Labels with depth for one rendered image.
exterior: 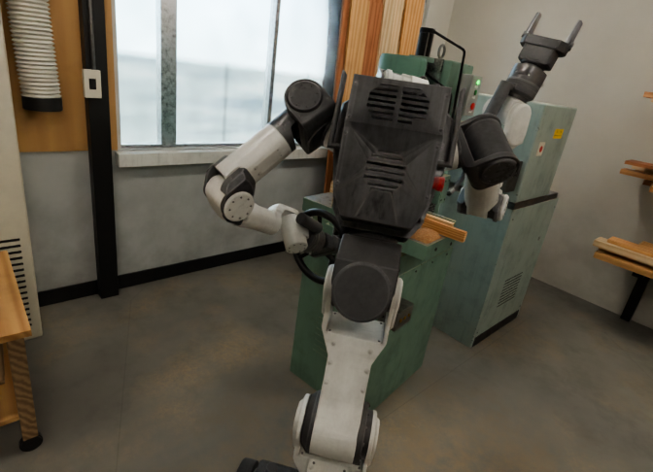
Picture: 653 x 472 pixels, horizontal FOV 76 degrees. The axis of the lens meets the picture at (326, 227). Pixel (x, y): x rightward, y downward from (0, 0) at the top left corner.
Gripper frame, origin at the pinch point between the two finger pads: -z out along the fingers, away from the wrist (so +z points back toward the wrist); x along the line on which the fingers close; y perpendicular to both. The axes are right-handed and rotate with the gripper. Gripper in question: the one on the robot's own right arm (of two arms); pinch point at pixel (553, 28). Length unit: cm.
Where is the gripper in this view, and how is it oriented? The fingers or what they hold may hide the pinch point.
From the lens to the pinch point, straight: 133.5
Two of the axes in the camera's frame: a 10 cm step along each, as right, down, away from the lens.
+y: 6.2, 0.7, 7.8
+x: -6.7, -4.8, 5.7
